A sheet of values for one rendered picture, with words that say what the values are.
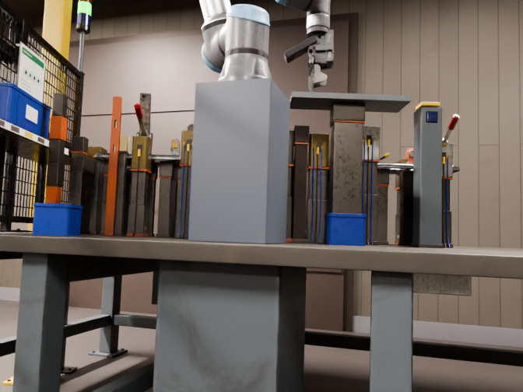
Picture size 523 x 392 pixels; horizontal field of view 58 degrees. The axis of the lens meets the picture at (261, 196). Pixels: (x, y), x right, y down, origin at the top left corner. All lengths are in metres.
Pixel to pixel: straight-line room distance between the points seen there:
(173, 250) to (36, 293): 0.41
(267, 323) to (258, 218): 0.24
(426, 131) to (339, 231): 0.45
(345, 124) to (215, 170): 0.52
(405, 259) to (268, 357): 0.37
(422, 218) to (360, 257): 0.63
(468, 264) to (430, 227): 0.63
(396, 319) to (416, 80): 3.15
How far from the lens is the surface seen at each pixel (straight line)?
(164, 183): 1.81
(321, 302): 3.82
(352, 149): 1.50
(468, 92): 3.98
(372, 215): 1.66
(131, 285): 4.42
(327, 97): 1.49
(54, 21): 2.68
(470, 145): 3.88
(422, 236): 1.54
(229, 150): 1.16
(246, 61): 1.25
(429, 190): 1.55
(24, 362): 1.35
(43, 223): 1.47
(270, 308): 1.06
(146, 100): 1.77
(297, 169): 1.61
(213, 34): 1.42
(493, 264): 0.94
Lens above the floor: 0.72
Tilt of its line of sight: 5 degrees up
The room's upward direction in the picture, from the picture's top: 2 degrees clockwise
